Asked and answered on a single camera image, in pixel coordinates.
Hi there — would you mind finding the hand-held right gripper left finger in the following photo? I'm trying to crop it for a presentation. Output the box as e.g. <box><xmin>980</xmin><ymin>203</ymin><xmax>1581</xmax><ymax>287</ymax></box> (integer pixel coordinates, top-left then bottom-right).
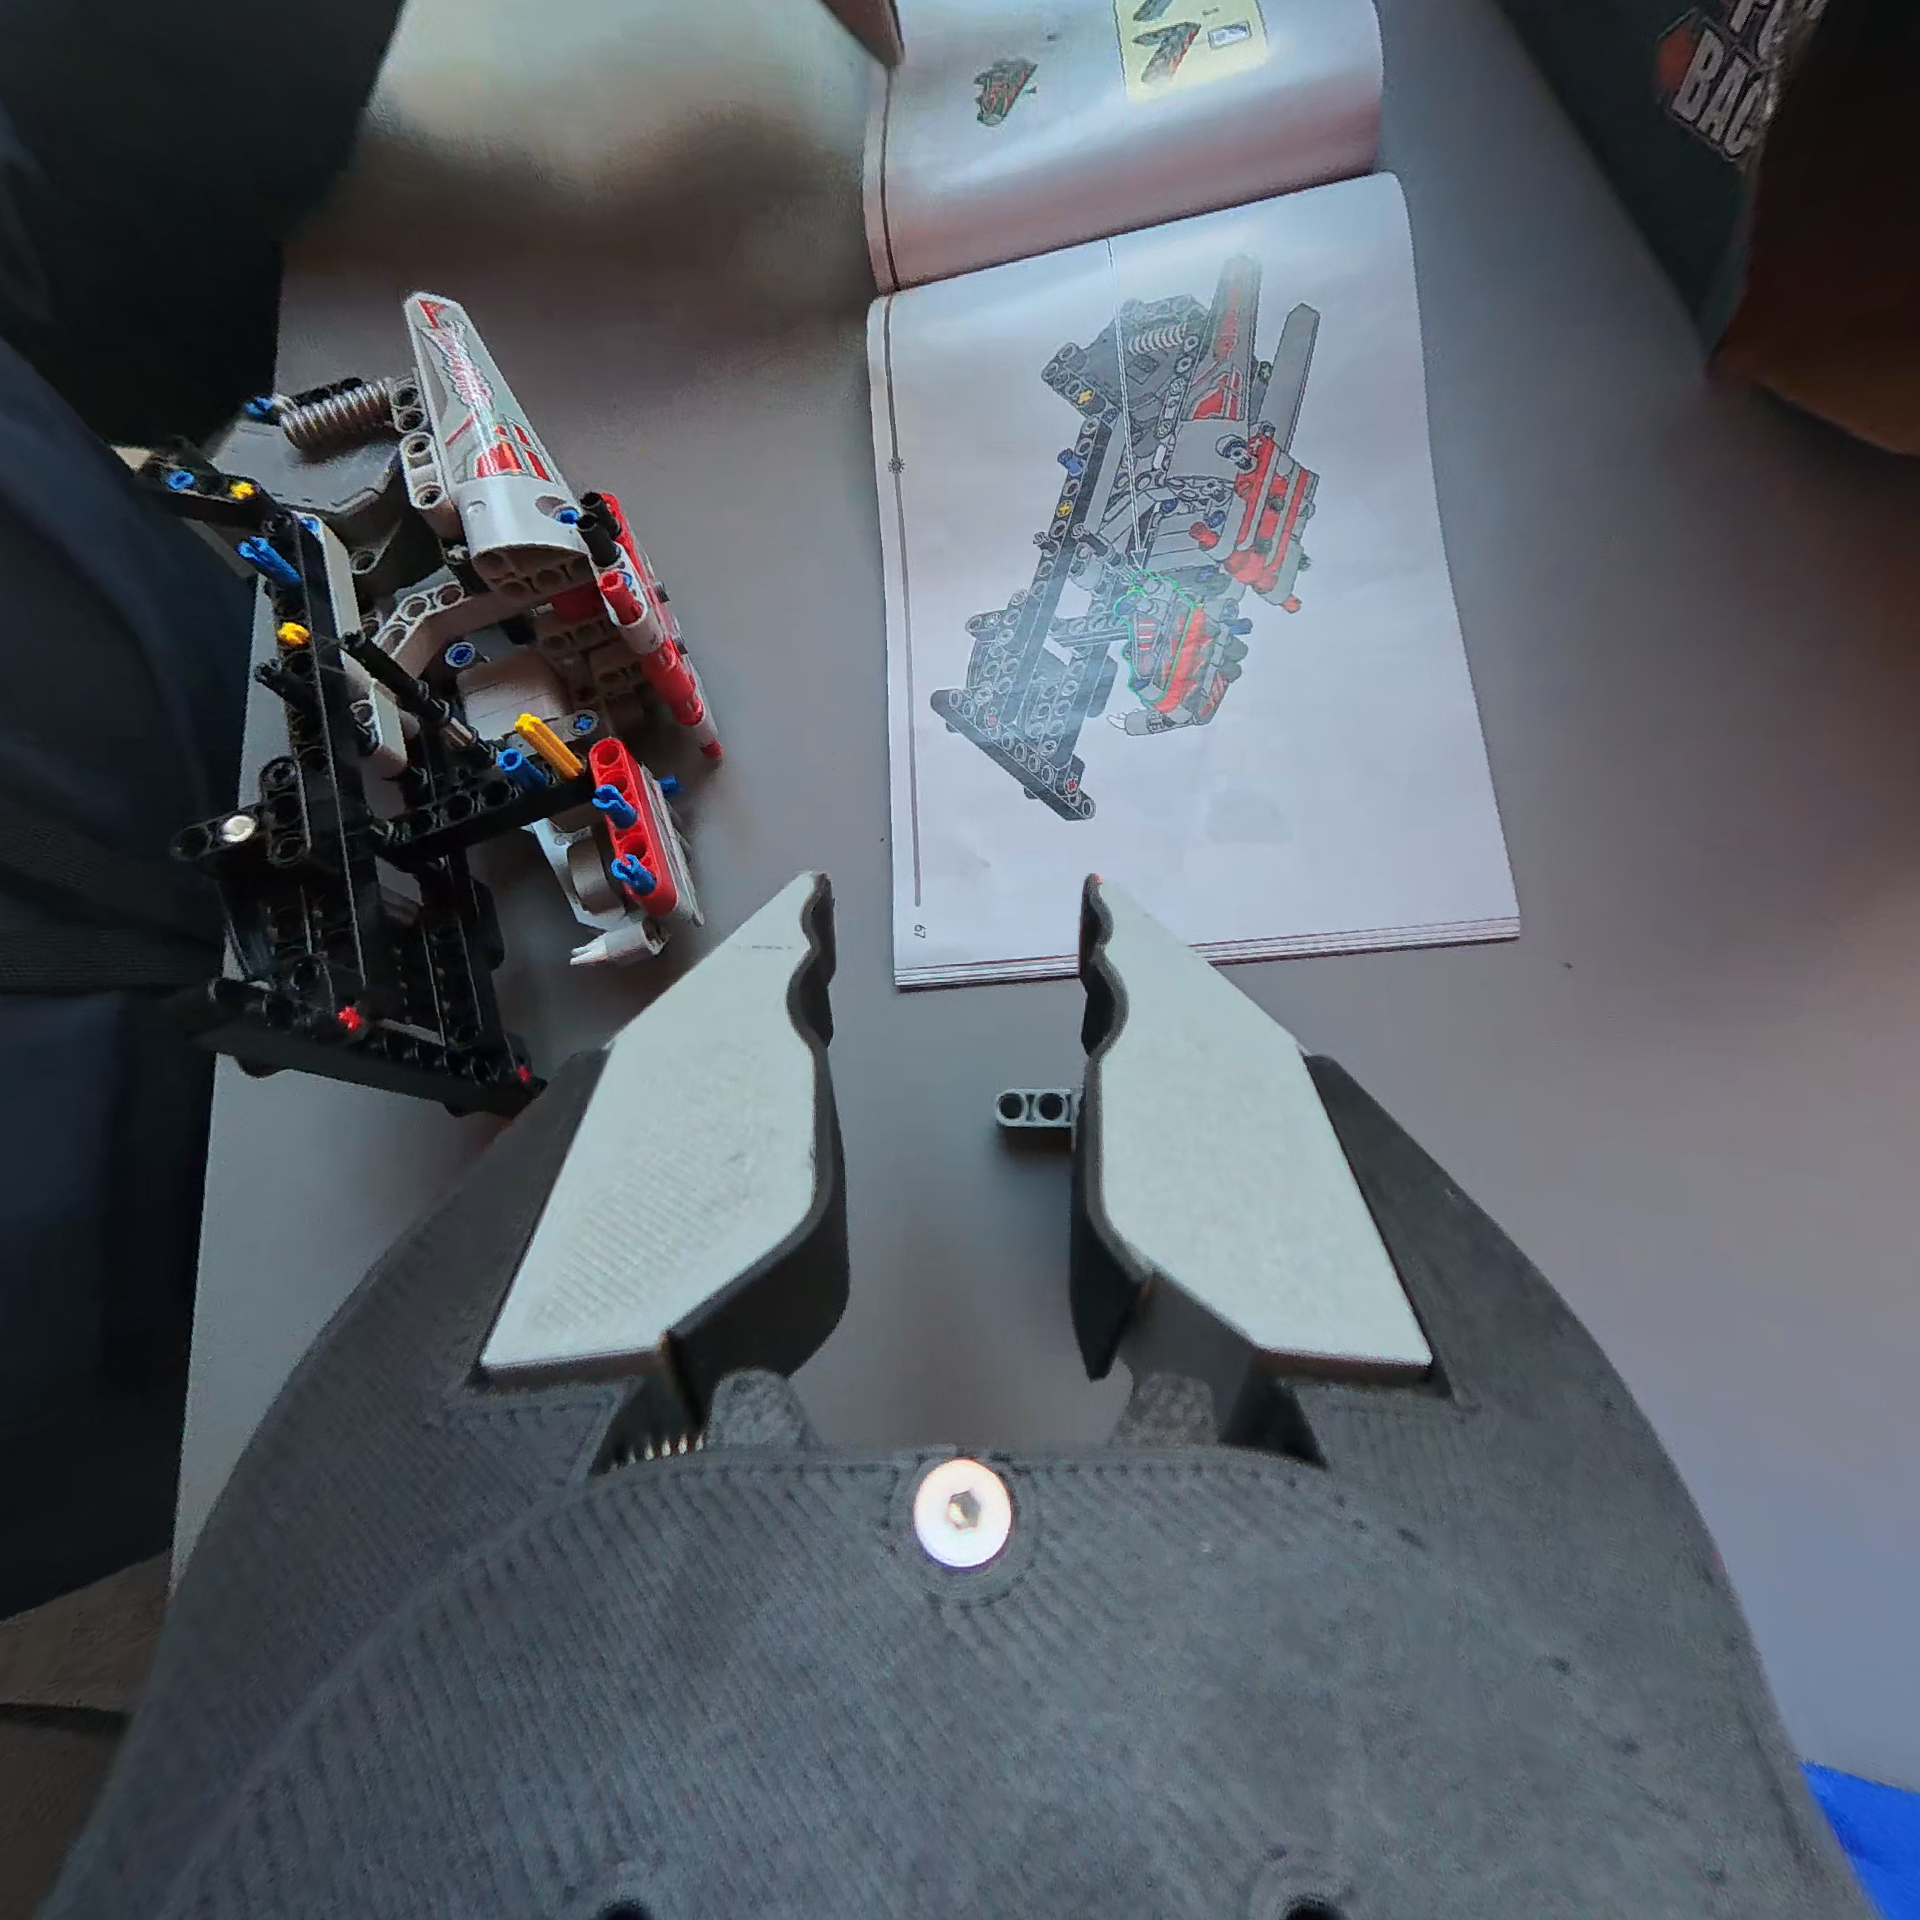
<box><xmin>476</xmin><ymin>867</ymin><xmax>854</xmax><ymax>1405</ymax></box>

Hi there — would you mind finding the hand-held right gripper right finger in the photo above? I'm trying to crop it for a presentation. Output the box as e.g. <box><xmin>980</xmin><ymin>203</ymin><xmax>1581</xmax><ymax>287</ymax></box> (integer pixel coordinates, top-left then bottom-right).
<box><xmin>1068</xmin><ymin>874</ymin><xmax>1435</xmax><ymax>1446</ymax></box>

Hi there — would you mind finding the partly built lego model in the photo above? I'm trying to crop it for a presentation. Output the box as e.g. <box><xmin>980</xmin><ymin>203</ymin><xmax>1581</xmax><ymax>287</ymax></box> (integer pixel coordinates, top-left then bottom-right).
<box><xmin>135</xmin><ymin>292</ymin><xmax>726</xmax><ymax>1119</ymax></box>

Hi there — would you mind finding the lego instruction booklet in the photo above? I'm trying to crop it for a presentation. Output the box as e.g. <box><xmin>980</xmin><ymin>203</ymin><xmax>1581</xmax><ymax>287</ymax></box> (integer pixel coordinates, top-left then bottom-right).
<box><xmin>863</xmin><ymin>0</ymin><xmax>1522</xmax><ymax>993</ymax></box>

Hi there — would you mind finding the person's dark clothing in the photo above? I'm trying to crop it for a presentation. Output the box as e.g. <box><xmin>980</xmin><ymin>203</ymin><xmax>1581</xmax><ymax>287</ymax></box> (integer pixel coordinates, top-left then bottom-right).
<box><xmin>0</xmin><ymin>0</ymin><xmax>411</xmax><ymax>1626</ymax></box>

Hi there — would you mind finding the blue cloth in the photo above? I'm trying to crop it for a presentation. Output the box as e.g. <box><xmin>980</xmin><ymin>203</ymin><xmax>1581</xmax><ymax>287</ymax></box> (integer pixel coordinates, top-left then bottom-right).
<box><xmin>1799</xmin><ymin>1759</ymin><xmax>1920</xmax><ymax>1920</ymax></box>

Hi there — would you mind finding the dark printed cardboard box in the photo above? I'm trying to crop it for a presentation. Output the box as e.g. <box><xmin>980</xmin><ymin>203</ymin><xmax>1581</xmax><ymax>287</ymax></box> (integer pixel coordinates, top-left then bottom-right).
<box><xmin>1497</xmin><ymin>0</ymin><xmax>1920</xmax><ymax>455</ymax></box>

